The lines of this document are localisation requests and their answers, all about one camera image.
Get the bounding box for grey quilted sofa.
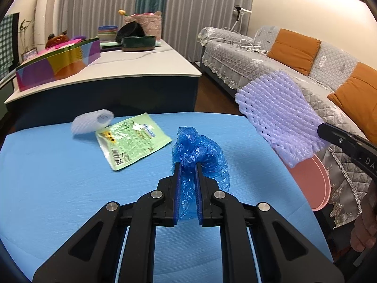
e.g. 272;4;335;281
197;25;377;230

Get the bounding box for tall thin plant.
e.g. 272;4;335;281
19;19;33;54

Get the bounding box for white stand fan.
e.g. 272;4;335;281
230;5;253;33

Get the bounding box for red teapot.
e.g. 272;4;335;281
45;32;70;48

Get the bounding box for purple foam net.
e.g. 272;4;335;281
235;71;332;169

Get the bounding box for stack of coloured bowls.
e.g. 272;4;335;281
98;25;119;42

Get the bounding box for green snack packet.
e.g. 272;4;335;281
95;112;173;171

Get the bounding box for dark green bowl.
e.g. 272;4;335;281
121;35;156;52

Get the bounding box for pink lace basket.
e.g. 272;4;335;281
124;12;163;42

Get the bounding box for blue plastic bag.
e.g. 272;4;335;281
171;126;231;221

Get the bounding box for orange cushion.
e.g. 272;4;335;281
266;29;322;76
328;62;377;145

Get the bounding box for green checked cloth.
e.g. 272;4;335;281
0;12;20;79

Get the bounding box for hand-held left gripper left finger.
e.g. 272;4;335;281
32;162;182;283

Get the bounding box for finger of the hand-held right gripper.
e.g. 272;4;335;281
317;123;361;157

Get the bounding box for white-topped coffee table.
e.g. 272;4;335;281
4;38;203;130

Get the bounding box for rolled white foam net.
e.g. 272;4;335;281
71;109;115;134

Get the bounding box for white cable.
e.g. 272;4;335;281
238;37;269;55

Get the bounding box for person's right hand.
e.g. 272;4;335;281
350;189;377;254

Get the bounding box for colourful cardboard box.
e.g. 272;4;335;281
15;37;101;92

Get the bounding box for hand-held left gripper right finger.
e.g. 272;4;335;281
195;163;345;283

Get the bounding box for small photo frame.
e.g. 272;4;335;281
21;47;38;63

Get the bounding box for black bowl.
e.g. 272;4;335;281
115;21;145;43

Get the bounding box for blue foam mat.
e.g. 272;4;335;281
0;112;335;283

